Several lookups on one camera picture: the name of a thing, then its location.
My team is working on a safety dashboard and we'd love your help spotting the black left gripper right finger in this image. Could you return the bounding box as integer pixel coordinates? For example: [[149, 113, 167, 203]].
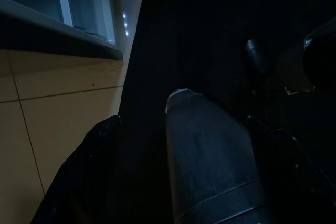
[[246, 115, 336, 224]]

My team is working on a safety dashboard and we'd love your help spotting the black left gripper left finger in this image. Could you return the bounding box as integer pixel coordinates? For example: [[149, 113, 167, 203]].
[[31, 115, 122, 224]]

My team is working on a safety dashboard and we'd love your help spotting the dark round container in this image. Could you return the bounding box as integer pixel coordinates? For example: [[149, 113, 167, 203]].
[[301, 16, 336, 93]]

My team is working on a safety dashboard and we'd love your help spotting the large black floor mat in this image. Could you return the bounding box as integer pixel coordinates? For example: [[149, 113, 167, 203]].
[[118, 0, 336, 224]]

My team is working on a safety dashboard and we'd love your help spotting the black cylindrical post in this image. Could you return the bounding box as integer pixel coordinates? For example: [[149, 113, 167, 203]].
[[245, 39, 267, 77]]

